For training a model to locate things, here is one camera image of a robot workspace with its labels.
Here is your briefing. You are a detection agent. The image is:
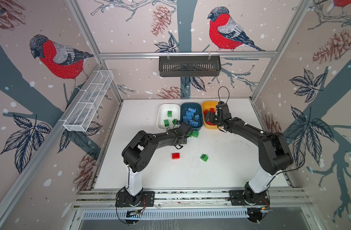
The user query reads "green lego by teal bin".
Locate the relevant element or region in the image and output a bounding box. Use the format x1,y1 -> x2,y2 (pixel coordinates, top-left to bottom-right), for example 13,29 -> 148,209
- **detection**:
192,131 -> 199,138

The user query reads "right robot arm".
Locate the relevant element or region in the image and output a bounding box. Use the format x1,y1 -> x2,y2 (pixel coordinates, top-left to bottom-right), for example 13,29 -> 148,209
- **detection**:
204,101 -> 294,204

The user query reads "white plastic bin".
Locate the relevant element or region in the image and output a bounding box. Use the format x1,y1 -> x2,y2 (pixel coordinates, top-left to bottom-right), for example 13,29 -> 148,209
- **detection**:
157,103 -> 180,129

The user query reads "blue lego upper pile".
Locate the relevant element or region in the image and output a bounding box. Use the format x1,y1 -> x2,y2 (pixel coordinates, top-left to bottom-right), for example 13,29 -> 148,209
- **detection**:
188,108 -> 197,113

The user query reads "teal plastic bin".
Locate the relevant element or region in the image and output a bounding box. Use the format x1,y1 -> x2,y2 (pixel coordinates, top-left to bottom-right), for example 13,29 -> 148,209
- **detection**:
180,103 -> 203,131

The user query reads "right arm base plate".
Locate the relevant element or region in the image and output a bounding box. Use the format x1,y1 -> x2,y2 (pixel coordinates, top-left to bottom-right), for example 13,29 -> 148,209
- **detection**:
228,186 -> 270,206

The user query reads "yellow plastic bin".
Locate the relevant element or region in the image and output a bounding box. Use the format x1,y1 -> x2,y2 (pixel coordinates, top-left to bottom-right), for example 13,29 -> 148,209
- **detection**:
202,101 -> 218,130

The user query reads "black hanging wire basket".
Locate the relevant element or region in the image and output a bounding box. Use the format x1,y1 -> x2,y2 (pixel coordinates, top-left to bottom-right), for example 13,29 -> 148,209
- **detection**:
159,56 -> 221,77

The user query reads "white wire mesh basket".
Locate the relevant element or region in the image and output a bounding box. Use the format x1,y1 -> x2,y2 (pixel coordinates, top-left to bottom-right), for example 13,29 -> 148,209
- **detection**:
63,70 -> 114,132

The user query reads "red lego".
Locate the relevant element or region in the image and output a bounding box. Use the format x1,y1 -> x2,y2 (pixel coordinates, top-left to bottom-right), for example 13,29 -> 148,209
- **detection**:
172,153 -> 180,160

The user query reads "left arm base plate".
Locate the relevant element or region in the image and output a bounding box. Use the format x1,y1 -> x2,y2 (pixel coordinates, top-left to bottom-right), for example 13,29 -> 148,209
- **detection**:
115,189 -> 155,208

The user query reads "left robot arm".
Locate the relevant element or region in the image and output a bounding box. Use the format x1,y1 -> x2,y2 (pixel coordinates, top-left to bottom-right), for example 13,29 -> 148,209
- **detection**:
122,123 -> 193,200

